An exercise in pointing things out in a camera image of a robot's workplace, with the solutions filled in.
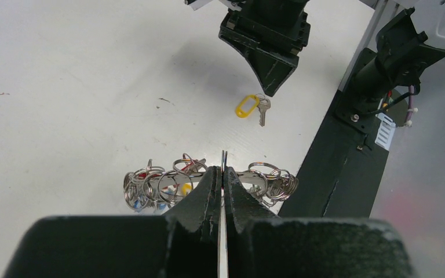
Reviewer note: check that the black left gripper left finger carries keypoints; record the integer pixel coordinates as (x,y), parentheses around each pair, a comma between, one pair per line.
(179,243)

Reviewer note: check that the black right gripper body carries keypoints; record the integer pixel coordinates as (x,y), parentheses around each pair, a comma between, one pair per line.
(280,25)

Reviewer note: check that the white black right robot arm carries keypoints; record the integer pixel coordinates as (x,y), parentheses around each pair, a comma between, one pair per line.
(421,26)

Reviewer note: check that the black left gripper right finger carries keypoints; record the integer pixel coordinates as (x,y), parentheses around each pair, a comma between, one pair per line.
(261,244)

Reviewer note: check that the black mounting base plate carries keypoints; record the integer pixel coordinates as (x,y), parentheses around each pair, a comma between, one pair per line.
(342,170)

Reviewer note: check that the right white cable duct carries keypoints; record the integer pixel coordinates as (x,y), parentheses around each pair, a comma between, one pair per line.
(385,131)

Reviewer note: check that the yellow tag key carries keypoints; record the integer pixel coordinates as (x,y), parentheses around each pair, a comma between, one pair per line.
(251,103)

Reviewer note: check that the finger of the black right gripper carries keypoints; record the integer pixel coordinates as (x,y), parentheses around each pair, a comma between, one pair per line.
(271,67)

